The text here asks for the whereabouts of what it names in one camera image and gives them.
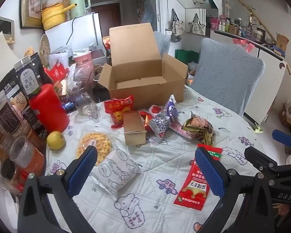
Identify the silver purple snack bag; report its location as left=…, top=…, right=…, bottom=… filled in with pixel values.
left=149, top=95, right=178, bottom=144

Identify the light green electric kettle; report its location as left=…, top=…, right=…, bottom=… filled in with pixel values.
left=69, top=0, right=91, bottom=19

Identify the yellow pot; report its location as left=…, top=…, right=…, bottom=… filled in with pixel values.
left=41, top=3, right=77, bottom=30

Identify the red plastic canister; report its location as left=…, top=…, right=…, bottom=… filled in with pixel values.
left=29, top=84, right=69, bottom=134

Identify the open cardboard box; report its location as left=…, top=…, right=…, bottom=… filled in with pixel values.
left=98, top=23, right=188, bottom=110

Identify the clear jar dark label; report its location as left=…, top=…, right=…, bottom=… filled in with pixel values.
left=14, top=55, right=41, bottom=99

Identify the brown entrance door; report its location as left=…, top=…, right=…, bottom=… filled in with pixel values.
left=91, top=3, right=122, bottom=37

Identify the red long snack packet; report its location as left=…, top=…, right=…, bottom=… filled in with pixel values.
left=173, top=143, right=224, bottom=211

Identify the glass mug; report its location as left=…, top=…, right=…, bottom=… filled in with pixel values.
left=67, top=81, right=99, bottom=119

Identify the green brown snack packet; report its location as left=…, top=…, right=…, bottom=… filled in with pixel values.
left=182, top=112, right=215, bottom=146

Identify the large red candy bag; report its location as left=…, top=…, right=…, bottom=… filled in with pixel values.
left=104, top=95, right=134, bottom=129

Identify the wall intercom screen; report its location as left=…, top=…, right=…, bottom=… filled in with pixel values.
left=0, top=16, right=15, bottom=44

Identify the white bread print snack bag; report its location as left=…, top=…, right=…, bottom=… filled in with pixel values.
left=91, top=148, right=141, bottom=198

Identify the small red candy packet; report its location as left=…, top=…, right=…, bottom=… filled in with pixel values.
left=139, top=110, right=153, bottom=132

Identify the gold framed picture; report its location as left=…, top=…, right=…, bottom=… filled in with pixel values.
left=19, top=0, right=43, bottom=29

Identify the red foil packet upright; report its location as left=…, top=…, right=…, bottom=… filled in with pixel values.
left=44, top=60, right=69, bottom=83

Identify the woven round mat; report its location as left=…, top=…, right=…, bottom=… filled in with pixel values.
left=39, top=34, right=50, bottom=65

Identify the white refrigerator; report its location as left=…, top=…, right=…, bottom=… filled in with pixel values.
left=46, top=13, right=104, bottom=52

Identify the black standing pouch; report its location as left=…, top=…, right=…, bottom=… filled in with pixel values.
left=0, top=53, right=46, bottom=138

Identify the pink paper cup stack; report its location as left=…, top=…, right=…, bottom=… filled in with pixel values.
left=73, top=51, right=94, bottom=81

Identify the clear waffle cookie bag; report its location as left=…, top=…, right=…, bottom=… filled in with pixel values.
left=75, top=132, right=112, bottom=166

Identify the green storage bin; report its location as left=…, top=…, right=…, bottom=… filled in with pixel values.
left=174, top=50, right=200, bottom=65

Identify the yellow green fruit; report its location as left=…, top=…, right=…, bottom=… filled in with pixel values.
left=47, top=131, right=66, bottom=150

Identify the small gold cardboard box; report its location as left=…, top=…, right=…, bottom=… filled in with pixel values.
left=123, top=111, right=146, bottom=146

